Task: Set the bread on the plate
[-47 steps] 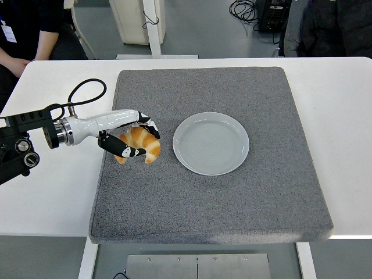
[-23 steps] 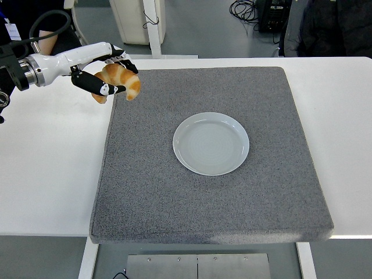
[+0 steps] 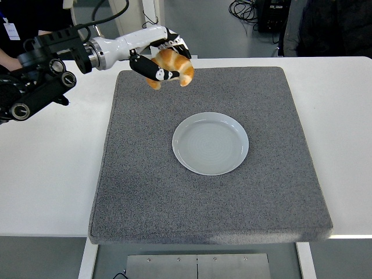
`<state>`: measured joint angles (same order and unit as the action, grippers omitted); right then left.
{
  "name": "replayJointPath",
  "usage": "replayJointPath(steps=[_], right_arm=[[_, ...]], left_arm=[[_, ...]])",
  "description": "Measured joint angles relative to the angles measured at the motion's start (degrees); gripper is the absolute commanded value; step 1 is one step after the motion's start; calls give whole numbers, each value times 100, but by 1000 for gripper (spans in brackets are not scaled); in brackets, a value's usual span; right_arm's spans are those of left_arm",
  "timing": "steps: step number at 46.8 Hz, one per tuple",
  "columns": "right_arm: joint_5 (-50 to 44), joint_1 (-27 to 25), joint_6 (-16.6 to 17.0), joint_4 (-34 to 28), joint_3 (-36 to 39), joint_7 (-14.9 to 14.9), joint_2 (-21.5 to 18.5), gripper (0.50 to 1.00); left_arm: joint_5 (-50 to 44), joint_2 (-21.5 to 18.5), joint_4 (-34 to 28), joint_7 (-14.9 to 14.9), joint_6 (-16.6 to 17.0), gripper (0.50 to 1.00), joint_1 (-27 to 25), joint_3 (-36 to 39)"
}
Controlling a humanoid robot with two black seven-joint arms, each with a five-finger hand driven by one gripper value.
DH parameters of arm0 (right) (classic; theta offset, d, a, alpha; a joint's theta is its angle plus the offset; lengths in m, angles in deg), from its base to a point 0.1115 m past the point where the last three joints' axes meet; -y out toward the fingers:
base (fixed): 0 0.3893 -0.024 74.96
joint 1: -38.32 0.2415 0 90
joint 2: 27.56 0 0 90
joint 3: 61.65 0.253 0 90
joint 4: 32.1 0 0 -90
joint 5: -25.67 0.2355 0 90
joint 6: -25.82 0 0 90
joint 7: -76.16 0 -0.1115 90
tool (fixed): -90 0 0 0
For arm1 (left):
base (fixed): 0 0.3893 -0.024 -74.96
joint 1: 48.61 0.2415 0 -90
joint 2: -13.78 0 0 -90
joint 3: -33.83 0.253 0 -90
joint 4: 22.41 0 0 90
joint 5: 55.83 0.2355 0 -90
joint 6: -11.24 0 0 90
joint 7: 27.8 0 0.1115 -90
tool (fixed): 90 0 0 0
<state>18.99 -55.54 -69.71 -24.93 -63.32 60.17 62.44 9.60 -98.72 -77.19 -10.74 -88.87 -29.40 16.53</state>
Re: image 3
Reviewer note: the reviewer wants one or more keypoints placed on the black equipment box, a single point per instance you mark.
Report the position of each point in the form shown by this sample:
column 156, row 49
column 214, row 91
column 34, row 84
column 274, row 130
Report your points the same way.
column 270, row 17

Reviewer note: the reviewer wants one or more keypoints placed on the seated person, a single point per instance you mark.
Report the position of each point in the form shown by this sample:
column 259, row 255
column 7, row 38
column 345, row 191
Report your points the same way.
column 29, row 14

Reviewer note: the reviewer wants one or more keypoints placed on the white office chair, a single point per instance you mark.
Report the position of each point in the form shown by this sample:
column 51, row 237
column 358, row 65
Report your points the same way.
column 68, row 3

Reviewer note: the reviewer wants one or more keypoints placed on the white name badge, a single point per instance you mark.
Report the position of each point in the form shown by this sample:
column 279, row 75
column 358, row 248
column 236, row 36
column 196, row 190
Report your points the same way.
column 11, row 29

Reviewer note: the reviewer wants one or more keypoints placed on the standing person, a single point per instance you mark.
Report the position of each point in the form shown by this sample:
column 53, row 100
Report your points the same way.
column 334, row 29

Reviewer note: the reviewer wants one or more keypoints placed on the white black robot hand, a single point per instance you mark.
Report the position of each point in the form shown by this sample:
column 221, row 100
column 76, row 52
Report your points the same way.
column 136, row 39

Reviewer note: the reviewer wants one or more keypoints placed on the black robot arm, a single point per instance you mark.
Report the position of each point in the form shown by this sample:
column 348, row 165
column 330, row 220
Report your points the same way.
column 37, row 96

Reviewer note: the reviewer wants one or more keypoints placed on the white table leg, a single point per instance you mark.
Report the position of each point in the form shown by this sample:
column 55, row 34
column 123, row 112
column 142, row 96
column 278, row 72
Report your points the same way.
column 306, row 261
column 87, row 261

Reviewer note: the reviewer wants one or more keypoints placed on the grey fabric mat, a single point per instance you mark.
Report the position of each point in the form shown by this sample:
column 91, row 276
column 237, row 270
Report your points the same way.
column 203, row 203

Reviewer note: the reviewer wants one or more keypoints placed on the grey metal plate with screws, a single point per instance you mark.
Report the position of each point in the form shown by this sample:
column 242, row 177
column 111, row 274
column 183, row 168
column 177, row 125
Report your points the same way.
column 197, row 267

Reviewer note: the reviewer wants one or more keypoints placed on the golden croissant bread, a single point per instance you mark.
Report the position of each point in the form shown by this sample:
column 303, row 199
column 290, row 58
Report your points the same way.
column 180, row 64

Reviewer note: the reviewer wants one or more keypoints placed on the round grey plate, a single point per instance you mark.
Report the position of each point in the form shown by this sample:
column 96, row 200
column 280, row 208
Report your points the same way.
column 210, row 145

